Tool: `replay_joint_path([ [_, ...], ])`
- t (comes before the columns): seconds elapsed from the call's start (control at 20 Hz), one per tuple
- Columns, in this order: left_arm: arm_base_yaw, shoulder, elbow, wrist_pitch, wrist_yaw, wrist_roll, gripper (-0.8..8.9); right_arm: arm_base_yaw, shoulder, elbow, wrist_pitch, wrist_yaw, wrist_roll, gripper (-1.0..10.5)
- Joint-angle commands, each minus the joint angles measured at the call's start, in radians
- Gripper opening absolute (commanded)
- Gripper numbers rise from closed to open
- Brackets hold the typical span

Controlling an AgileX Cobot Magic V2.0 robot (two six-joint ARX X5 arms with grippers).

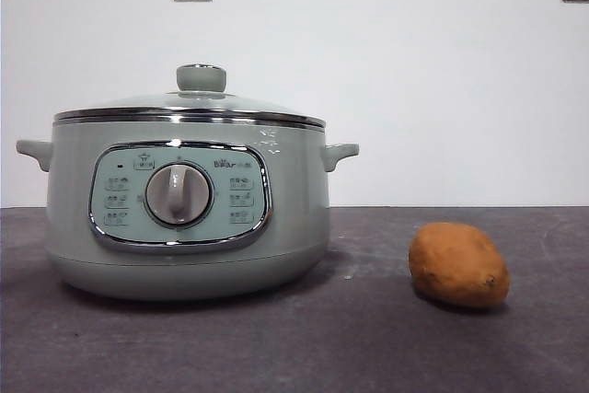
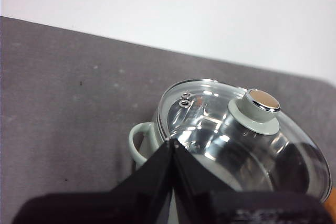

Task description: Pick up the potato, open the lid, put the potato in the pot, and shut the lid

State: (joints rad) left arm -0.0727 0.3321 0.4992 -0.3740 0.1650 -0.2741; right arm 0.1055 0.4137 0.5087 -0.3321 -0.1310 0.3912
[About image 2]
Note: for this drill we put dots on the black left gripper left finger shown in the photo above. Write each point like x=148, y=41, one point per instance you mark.
x=136, y=197

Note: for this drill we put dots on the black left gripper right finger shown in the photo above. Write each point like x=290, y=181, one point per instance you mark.
x=210, y=208

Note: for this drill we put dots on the glass lid with green knob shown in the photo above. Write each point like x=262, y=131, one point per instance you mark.
x=262, y=119

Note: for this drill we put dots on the pale green electric pot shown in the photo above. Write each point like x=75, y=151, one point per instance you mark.
x=136, y=153

